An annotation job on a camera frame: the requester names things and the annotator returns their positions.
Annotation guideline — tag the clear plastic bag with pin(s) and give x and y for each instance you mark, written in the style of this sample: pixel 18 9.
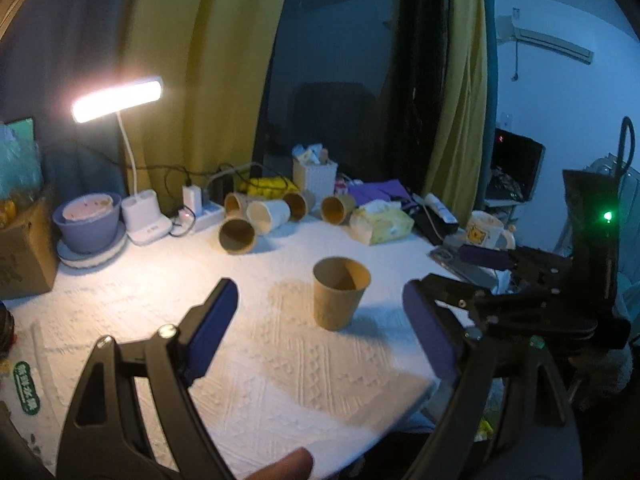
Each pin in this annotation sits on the clear plastic bag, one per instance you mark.
pixel 17 162

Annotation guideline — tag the white power strip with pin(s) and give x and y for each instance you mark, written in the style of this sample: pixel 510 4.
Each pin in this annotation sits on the white power strip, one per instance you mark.
pixel 202 216

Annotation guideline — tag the green oval sticker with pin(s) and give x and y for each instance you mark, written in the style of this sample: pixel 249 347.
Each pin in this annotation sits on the green oval sticker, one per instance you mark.
pixel 25 387

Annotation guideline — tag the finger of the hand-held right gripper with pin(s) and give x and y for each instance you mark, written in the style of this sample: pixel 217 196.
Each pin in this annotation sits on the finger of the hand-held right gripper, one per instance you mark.
pixel 462 294
pixel 485 257

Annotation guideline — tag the purple bowl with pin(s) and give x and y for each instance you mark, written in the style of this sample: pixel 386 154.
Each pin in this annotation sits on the purple bowl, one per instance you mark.
pixel 89 225

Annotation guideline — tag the white paper cup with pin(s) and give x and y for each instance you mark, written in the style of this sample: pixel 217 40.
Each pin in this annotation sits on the white paper cup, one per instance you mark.
pixel 272 214

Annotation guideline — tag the cardboard box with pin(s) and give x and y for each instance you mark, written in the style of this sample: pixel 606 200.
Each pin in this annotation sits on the cardboard box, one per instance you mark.
pixel 22 255

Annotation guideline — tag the grey flat remote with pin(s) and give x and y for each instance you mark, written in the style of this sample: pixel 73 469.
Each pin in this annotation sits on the grey flat remote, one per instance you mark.
pixel 462 267

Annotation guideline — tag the yellow packet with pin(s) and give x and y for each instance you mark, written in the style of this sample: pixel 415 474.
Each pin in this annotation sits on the yellow packet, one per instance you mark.
pixel 265 188

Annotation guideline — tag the yellow curtain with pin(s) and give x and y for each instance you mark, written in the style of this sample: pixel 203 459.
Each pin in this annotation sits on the yellow curtain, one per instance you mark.
pixel 462 85
pixel 210 70

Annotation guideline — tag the white plate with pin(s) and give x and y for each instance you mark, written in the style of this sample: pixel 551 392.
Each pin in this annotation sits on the white plate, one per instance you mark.
pixel 75 259

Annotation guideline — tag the person's left hand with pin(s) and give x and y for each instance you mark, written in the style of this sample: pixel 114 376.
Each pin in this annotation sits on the person's left hand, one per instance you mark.
pixel 285 466

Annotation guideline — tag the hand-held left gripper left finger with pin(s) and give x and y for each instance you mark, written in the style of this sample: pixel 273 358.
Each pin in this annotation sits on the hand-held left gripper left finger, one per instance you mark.
pixel 212 327

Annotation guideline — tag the yellow tissue pack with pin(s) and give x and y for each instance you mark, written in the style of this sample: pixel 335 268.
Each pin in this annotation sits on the yellow tissue pack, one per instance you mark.
pixel 382 222

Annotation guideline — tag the purple cloth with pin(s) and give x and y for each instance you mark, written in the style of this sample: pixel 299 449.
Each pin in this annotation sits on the purple cloth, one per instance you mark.
pixel 380 191

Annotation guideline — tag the white tube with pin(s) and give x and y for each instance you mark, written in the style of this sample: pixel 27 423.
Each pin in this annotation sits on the white tube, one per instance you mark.
pixel 441 208

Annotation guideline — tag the white mug with yellow print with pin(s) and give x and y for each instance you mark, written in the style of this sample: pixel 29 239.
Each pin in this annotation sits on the white mug with yellow print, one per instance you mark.
pixel 484 232

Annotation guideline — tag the white textured tablecloth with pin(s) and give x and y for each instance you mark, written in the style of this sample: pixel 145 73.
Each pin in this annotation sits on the white textured tablecloth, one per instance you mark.
pixel 280 360

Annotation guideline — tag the brown paper cup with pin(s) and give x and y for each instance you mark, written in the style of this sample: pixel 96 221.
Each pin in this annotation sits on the brown paper cup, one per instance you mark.
pixel 234 203
pixel 336 307
pixel 338 208
pixel 237 237
pixel 298 205

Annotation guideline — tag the white desk lamp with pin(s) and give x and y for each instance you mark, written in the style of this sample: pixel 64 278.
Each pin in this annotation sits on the white desk lamp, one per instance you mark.
pixel 117 99

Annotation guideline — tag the white plug charger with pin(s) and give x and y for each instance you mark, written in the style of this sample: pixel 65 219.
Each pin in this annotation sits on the white plug charger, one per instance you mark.
pixel 191 198

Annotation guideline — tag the white woven basket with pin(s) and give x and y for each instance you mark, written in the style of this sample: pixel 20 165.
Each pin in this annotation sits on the white woven basket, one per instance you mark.
pixel 315 176

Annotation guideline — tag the dark monitor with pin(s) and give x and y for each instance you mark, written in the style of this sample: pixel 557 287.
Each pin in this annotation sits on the dark monitor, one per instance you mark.
pixel 517 162

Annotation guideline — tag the white air conditioner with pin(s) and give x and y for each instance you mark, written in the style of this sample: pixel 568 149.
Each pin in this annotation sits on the white air conditioner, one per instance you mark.
pixel 552 44

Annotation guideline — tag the dark window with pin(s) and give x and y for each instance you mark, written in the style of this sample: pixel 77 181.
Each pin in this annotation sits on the dark window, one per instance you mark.
pixel 335 75

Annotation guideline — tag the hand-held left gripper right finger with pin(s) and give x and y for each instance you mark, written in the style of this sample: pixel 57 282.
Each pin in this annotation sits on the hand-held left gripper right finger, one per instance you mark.
pixel 430 332

